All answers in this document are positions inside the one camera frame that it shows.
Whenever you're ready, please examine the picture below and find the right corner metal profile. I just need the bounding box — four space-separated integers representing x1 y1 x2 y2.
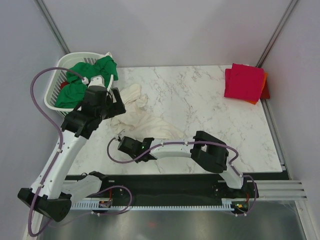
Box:
255 0 300 68

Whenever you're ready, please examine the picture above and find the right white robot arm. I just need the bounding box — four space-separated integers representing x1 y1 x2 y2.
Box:
117 130 247 197

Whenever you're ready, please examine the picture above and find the purple cable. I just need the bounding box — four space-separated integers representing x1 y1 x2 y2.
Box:
106 136 258 218
26 67 133 237

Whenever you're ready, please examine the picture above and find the white slotted cable duct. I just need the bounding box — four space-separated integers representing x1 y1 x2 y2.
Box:
69 198 260 211

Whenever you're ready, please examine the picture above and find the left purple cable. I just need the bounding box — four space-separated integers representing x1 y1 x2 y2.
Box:
26 67 133 237

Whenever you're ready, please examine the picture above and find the corner metal profile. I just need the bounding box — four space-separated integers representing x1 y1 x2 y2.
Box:
34 0 71 54
255 0 300 68

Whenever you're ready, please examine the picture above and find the folded orange t shirt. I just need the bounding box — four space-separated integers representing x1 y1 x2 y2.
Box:
243 71 269 105

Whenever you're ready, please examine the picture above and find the folded magenta t shirt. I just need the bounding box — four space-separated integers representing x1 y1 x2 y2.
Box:
224 63 267 105

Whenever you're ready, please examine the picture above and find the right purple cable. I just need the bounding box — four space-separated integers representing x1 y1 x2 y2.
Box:
106 136 258 218

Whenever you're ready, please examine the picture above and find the folded dark red t shirt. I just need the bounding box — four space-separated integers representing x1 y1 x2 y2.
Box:
260 80 271 100

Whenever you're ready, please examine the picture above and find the white plastic laundry basket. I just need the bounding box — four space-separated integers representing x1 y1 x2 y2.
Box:
44 52 116 117

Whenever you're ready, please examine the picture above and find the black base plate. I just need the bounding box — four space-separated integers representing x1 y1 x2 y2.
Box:
63 172 261 208

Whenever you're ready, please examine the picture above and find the cream white t shirt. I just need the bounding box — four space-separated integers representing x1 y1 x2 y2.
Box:
110 83 185 140

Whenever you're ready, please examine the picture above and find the green t shirt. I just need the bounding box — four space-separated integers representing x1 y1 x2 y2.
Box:
54 56 118 109

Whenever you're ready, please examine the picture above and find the red t shirt in basket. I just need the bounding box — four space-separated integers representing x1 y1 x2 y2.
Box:
60 81 69 90

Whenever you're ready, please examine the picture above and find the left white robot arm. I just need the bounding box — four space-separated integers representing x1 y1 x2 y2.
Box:
17 75 126 222

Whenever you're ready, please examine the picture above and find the left corner metal profile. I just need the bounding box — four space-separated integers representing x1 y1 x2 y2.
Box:
34 0 71 54

